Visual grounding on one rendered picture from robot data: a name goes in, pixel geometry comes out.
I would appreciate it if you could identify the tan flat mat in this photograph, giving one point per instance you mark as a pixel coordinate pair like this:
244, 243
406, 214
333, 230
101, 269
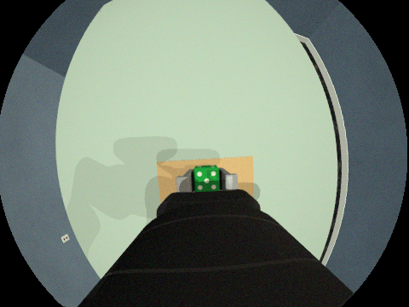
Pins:
168, 171

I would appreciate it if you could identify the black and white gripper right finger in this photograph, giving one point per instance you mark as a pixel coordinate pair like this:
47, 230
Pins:
228, 181

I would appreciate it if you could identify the green die with white pips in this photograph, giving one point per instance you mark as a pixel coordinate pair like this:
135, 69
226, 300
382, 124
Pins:
206, 178

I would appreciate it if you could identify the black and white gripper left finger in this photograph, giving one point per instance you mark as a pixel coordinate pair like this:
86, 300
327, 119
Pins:
183, 182

